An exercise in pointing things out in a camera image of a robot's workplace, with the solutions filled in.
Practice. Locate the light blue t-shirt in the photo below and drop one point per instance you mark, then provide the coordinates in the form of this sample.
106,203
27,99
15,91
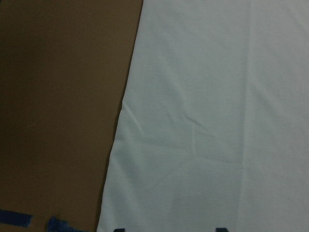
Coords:
214,126

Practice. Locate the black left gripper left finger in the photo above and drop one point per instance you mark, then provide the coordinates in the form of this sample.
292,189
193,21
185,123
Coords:
119,230

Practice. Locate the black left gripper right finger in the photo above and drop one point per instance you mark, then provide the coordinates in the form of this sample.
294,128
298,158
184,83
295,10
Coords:
221,229

